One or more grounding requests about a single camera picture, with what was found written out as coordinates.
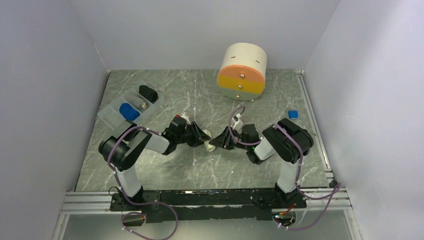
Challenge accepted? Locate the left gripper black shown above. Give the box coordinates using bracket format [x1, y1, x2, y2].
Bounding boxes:
[176, 121, 211, 148]

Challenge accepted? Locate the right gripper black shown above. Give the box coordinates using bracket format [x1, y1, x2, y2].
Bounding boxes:
[208, 126, 250, 151]

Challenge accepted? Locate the cream yellow cloth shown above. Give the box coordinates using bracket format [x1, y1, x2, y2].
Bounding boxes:
[202, 129, 216, 152]

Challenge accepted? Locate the blue underwear white trim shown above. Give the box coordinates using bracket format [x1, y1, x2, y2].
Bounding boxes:
[119, 102, 141, 122]

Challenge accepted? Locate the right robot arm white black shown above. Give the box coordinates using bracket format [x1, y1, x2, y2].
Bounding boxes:
[210, 118, 314, 208]

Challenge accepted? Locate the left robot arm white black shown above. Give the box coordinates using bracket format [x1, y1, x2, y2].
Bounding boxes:
[98, 115, 212, 210]

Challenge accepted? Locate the black rolled sock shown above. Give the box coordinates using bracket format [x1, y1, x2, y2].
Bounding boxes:
[138, 85, 159, 104]

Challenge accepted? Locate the round drawer cabinet orange yellow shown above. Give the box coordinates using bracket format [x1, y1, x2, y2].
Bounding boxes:
[216, 42, 267, 101]

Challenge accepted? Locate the small blue block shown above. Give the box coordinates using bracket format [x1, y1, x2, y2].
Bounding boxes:
[287, 110, 299, 120]

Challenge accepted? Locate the clear plastic compartment tray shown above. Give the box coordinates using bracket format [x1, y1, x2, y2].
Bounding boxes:
[97, 80, 165, 129]

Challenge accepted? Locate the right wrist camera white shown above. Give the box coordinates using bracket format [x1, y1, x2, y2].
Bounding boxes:
[230, 113, 244, 132]

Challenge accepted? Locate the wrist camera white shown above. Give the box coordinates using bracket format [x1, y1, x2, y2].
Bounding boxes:
[176, 111, 193, 125]
[230, 113, 244, 132]

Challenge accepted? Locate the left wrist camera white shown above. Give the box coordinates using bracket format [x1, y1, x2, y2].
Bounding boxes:
[176, 111, 193, 125]

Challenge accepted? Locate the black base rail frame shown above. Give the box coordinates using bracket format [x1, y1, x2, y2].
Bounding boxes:
[109, 187, 307, 223]

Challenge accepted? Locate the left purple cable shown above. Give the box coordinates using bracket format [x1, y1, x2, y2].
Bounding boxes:
[106, 125, 180, 240]

